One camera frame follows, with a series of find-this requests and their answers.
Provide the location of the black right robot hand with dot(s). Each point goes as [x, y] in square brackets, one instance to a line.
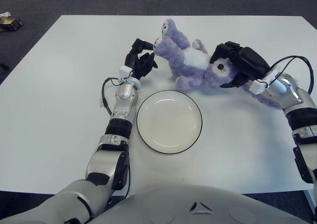
[247, 60]

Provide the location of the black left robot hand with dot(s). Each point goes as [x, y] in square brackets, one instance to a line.
[141, 65]

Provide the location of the purple plush bunny doll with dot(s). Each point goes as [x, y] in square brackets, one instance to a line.
[185, 60]

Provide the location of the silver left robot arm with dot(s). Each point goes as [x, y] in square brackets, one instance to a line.
[104, 162]

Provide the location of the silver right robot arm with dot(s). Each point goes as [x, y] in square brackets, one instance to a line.
[297, 102]

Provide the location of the white plate with black rim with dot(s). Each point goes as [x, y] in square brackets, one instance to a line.
[171, 122]

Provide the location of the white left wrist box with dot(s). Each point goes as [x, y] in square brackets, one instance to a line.
[125, 71]

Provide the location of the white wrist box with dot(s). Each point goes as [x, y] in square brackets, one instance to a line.
[125, 71]
[256, 87]

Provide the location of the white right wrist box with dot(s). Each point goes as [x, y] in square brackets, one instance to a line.
[256, 87]

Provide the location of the black box on floor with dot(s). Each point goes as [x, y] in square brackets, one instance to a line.
[11, 24]

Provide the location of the white crumpled floor object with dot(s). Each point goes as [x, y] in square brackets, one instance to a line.
[6, 14]

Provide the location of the silver robot torso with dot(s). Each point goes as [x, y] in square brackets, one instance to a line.
[185, 204]

